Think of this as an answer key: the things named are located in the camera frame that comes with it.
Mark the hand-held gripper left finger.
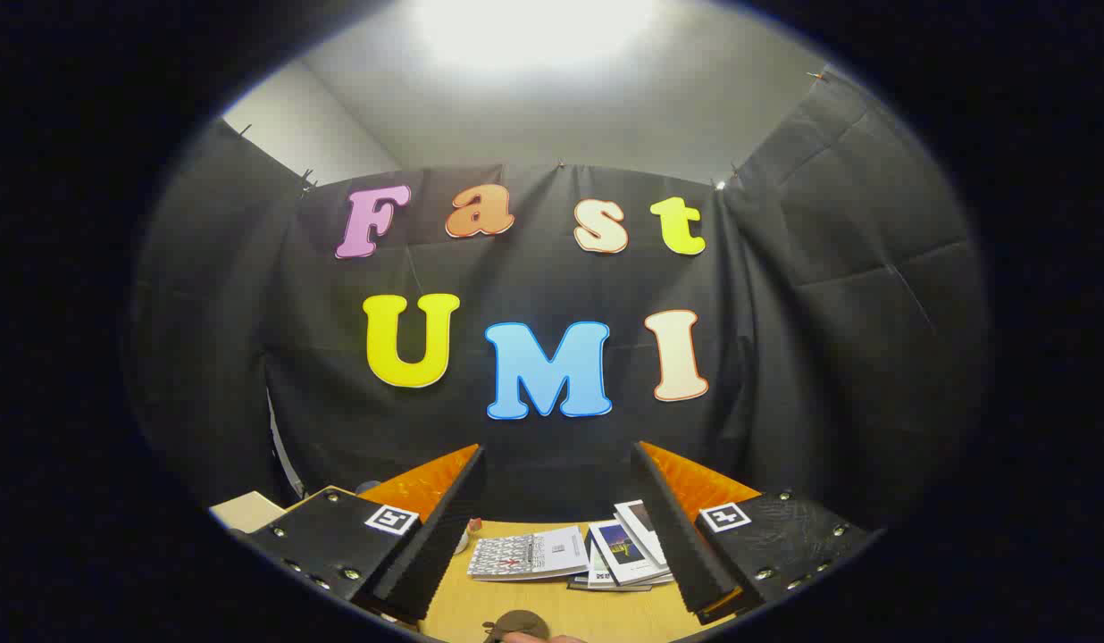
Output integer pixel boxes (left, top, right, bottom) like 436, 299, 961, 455
239, 444, 488, 623

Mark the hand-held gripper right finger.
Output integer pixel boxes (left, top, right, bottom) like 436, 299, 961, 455
631, 440, 879, 626

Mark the brown fuzzy shoe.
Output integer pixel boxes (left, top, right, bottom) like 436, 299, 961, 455
482, 610, 553, 643

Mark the beige fabric storage box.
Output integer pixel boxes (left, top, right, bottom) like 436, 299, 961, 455
210, 487, 356, 535

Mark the white book dark picture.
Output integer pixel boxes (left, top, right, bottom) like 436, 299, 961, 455
615, 500, 669, 566

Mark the white book blue picture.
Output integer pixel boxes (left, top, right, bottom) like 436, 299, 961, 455
588, 520, 669, 587

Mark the grey patterned book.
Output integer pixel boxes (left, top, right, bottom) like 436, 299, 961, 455
467, 525, 591, 582

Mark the black bordered book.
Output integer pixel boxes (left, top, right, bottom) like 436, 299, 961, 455
567, 572, 674, 592

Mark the white metal frame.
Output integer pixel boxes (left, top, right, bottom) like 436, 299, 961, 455
264, 386, 305, 503

